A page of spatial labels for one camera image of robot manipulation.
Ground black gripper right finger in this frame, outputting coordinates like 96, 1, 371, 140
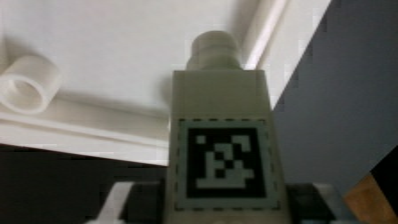
286, 183, 355, 224

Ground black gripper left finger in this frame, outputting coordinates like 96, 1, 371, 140
90, 181, 163, 224

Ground white table leg with tag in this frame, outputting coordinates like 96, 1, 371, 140
163, 31, 291, 224

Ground white square tabletop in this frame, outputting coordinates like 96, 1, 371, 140
0, 0, 332, 165

